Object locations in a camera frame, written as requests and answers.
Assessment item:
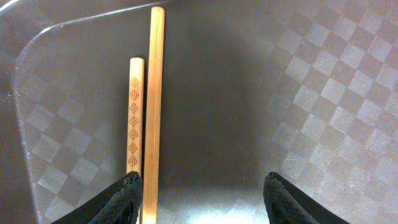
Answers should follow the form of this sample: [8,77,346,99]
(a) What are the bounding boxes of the dark brown serving tray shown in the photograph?
[1,0,397,223]

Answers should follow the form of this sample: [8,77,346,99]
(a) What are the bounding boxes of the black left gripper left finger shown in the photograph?
[55,171,143,224]

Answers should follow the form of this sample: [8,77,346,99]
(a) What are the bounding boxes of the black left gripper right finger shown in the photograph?
[263,172,348,224]

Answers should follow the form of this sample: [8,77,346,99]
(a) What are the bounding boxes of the wooden chopstick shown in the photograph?
[126,57,145,174]
[142,6,165,224]

